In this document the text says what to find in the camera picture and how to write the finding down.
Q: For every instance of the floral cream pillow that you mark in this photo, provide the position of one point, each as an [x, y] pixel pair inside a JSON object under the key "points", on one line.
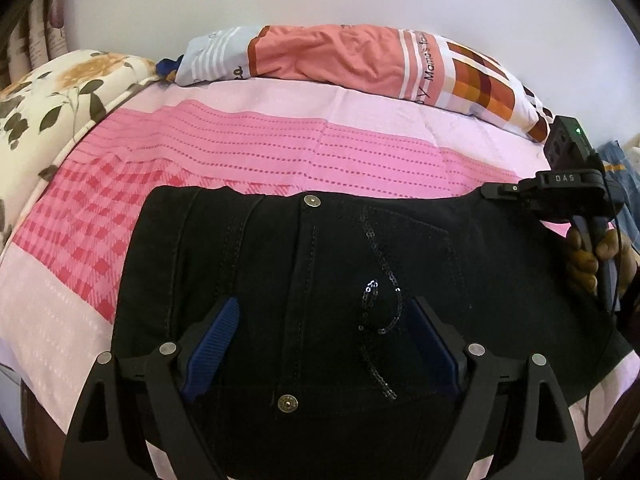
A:
{"points": [[60, 90]]}

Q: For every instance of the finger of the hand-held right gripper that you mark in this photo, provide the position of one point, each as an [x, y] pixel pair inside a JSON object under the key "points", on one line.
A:
{"points": [[502, 190]]}

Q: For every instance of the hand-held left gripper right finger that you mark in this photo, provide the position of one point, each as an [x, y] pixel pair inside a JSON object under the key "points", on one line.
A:
{"points": [[434, 351]]}

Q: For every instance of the black pants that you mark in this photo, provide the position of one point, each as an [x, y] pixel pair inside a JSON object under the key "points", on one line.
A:
{"points": [[310, 285]]}

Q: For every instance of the orange patchwork pillow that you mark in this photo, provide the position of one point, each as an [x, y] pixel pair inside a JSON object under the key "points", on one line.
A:
{"points": [[325, 55]]}

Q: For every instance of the printed curtain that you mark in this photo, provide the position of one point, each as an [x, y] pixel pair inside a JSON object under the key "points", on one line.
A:
{"points": [[42, 35]]}

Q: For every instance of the white cloth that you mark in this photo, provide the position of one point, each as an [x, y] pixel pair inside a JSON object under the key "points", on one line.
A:
{"points": [[635, 152]]}

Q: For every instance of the dark blue cloth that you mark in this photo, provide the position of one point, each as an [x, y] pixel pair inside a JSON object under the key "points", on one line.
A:
{"points": [[167, 67]]}

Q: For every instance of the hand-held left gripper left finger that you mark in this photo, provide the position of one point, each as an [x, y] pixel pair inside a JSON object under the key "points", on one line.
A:
{"points": [[210, 350]]}

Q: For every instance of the person's right hand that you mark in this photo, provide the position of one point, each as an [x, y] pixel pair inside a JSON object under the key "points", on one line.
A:
{"points": [[580, 260]]}

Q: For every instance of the pink checked bed sheet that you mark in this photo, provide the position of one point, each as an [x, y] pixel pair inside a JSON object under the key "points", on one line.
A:
{"points": [[250, 135]]}

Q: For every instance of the blue denim cloth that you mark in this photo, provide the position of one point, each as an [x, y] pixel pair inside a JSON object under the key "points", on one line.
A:
{"points": [[614, 157]]}

